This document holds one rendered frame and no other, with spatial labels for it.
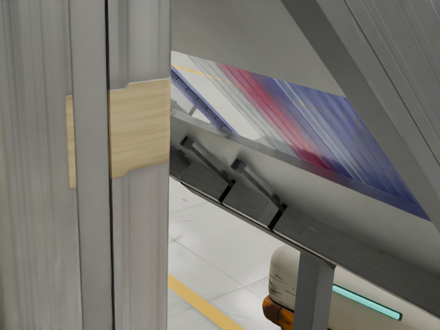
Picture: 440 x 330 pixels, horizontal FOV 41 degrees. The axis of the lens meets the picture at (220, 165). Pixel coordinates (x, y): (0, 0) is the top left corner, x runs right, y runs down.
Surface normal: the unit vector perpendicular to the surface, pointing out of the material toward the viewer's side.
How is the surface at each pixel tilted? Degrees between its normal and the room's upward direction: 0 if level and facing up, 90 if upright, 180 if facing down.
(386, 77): 90
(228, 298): 0
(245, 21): 137
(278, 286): 90
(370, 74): 90
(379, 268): 47
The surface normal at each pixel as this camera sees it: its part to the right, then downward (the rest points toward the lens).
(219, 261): 0.04, -0.94
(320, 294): 0.62, 0.29
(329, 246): -0.54, -0.50
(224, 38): -0.55, 0.82
